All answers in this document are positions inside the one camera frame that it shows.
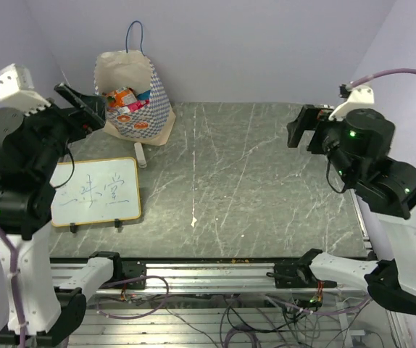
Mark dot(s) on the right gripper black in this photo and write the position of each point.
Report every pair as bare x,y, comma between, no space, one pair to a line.
306,120

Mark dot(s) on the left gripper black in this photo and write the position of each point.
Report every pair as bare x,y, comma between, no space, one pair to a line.
93,107

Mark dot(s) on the orange snack packet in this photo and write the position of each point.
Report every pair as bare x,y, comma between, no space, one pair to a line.
120,97

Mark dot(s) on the blue checkered paper bag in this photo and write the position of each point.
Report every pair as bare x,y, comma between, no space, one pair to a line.
153,123

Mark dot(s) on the red chips packet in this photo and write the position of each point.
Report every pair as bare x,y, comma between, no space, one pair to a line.
135,106

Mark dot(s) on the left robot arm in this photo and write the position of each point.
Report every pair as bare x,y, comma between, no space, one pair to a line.
31,144

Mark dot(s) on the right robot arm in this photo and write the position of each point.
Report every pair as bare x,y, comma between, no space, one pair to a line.
357,148

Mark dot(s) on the white marker eraser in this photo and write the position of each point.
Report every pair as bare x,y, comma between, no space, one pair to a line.
140,156

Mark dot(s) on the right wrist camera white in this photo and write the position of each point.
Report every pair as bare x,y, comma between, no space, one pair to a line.
360,97

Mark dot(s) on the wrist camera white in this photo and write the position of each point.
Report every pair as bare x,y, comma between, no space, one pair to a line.
17,90
360,97

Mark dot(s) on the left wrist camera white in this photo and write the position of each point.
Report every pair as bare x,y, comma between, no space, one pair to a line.
17,90

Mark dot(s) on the small whiteboard yellow frame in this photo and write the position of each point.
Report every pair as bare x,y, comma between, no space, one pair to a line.
95,191

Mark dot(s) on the aluminium rail frame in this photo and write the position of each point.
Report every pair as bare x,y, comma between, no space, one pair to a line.
113,301

